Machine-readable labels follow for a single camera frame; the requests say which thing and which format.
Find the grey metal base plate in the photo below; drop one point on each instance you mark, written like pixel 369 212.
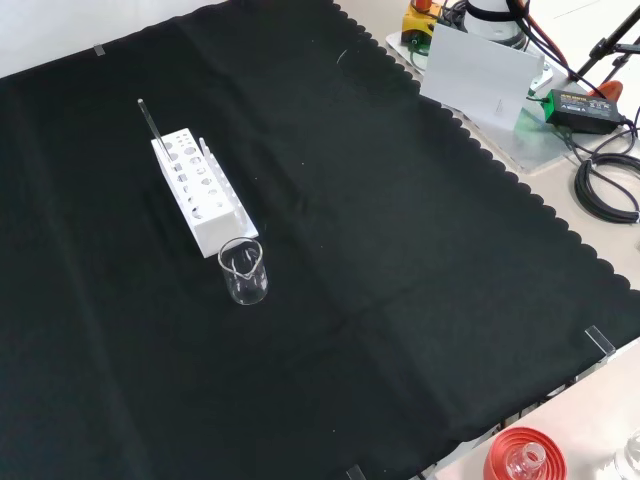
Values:
pixel 535 147

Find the yellow stop button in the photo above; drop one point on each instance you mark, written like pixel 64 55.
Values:
pixel 417 22

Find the clear glass rod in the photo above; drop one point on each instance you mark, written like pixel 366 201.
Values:
pixel 151 122

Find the orange plastic piece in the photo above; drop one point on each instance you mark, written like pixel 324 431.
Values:
pixel 609 91

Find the black tripod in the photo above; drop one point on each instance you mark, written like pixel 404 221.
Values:
pixel 607 42

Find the black power adapter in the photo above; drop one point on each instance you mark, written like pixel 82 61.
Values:
pixel 580 111

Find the clear glass beaker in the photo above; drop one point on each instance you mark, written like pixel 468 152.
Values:
pixel 250 291

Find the clear acrylic clip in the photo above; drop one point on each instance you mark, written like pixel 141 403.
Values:
pixel 98 50
pixel 355 473
pixel 598 341

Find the clear glass vessel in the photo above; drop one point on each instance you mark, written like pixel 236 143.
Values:
pixel 631 457

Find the white test tube rack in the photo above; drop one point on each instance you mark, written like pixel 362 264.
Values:
pixel 210 220

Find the clear round-bottom flask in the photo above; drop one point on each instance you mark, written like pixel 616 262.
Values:
pixel 527 462

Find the pale board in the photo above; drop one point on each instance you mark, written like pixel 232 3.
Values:
pixel 475 80

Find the black cloth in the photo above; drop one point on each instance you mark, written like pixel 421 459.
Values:
pixel 350 250

